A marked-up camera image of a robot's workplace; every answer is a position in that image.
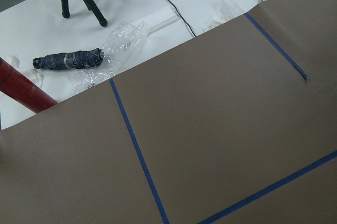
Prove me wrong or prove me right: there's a clear plastic wrap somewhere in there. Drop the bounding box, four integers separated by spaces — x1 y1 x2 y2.
73 21 148 95

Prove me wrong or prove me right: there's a black cable on table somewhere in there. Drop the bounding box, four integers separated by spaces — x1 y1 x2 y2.
158 0 196 37

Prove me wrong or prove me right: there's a crumpled white paper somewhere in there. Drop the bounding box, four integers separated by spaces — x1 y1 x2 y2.
202 0 245 32

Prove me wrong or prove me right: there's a red cylinder bottle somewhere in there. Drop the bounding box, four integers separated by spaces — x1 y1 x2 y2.
1 58 57 113

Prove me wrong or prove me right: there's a folded dark blue umbrella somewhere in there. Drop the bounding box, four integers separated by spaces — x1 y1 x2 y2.
32 48 104 70

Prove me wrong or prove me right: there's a white plastic tube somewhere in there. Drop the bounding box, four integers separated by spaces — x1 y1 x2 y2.
132 6 179 35

